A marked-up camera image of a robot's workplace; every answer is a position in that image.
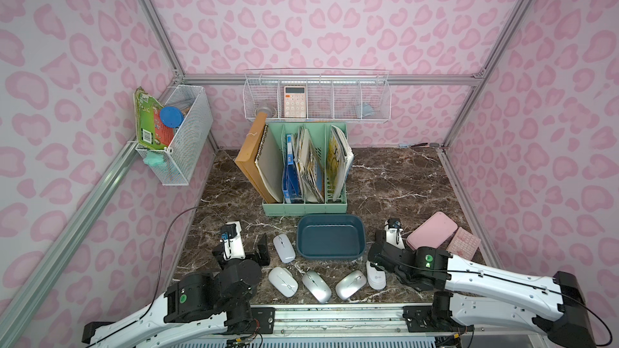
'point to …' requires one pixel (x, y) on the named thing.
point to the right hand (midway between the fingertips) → (376, 253)
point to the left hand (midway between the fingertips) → (254, 237)
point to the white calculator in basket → (294, 101)
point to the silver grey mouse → (350, 284)
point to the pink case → (434, 232)
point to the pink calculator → (463, 244)
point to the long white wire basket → (318, 94)
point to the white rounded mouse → (284, 248)
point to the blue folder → (290, 185)
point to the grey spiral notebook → (270, 160)
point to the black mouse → (377, 279)
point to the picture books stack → (308, 167)
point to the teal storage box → (330, 237)
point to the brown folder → (249, 151)
